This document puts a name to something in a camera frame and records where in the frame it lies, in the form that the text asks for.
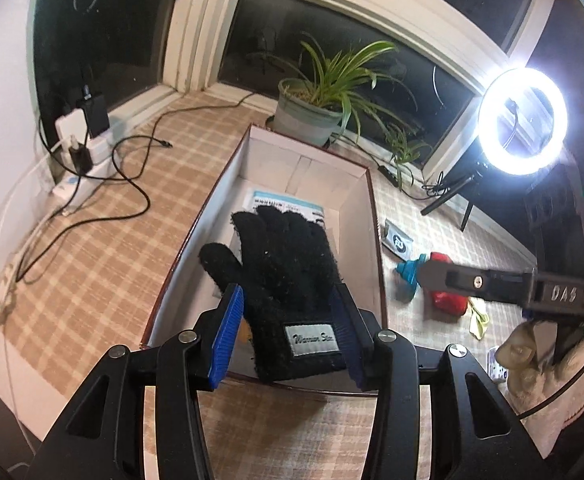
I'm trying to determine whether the red cloth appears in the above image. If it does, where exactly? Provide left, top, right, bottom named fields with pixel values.
left=424, top=251, right=470, bottom=318

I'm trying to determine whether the small black charger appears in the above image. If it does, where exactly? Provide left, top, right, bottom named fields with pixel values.
left=68, top=141, right=94, bottom=177

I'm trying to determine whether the black tripod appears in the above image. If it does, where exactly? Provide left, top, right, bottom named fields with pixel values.
left=420, top=160, right=488, bottom=233

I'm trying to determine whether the person's right hand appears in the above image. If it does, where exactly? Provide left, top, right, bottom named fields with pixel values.
left=494, top=320, right=584, bottom=431

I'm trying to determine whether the checked tablecloth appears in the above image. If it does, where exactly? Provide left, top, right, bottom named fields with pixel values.
left=0, top=92, right=538, bottom=480

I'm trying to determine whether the black knit glove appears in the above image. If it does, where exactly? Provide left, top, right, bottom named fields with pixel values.
left=199, top=205, right=348, bottom=386

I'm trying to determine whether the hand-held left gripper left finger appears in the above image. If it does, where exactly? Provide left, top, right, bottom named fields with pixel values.
left=32, top=282, right=245, bottom=480

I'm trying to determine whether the large black power adapter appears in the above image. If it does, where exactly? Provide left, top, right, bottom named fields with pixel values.
left=76, top=92, right=110, bottom=137

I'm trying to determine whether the brown cardboard box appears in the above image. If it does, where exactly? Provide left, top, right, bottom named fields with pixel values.
left=139, top=122, right=390, bottom=401

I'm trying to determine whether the yellow-green cloth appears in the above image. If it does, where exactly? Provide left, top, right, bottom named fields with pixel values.
left=467, top=297, right=493, bottom=340

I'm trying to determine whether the black ring light cable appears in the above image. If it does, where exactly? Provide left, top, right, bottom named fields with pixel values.
left=377, top=162, right=453, bottom=201

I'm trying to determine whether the white ring light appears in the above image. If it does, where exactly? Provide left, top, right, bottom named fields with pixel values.
left=478, top=67, right=569, bottom=177

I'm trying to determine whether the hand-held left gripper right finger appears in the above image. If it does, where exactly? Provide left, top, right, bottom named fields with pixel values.
left=329, top=282, right=528, bottom=480

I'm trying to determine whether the white power strip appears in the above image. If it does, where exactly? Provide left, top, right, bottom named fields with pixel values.
left=49, top=120, right=118, bottom=198

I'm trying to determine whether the blue collapsible funnel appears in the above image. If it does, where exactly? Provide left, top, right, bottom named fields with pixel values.
left=394, top=255, right=430, bottom=303

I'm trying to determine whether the grey foil packet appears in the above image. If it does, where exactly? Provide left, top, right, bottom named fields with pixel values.
left=379, top=219, right=415, bottom=256

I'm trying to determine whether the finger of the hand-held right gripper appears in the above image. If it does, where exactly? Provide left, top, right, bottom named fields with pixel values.
left=418, top=259, right=535, bottom=307

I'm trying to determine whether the potted green plant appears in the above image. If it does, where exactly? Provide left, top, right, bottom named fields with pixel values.
left=252, top=32, right=418, bottom=148

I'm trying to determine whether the white power adapter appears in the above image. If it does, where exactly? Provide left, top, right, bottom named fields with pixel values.
left=54, top=115, right=93, bottom=147

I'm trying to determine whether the white window frame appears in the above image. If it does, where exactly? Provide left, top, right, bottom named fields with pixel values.
left=27, top=0, right=563, bottom=181

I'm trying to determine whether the dotted colourful card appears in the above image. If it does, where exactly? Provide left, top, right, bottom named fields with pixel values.
left=487, top=345, right=510, bottom=381

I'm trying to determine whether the black charging cable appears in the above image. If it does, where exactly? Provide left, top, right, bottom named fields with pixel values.
left=14, top=91, right=255, bottom=283

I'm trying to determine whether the white face mask packet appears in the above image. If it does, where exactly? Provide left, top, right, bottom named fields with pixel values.
left=244, top=190, right=328, bottom=226

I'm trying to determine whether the small green plant shoot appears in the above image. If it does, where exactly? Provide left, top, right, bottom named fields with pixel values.
left=382, top=125, right=433, bottom=191

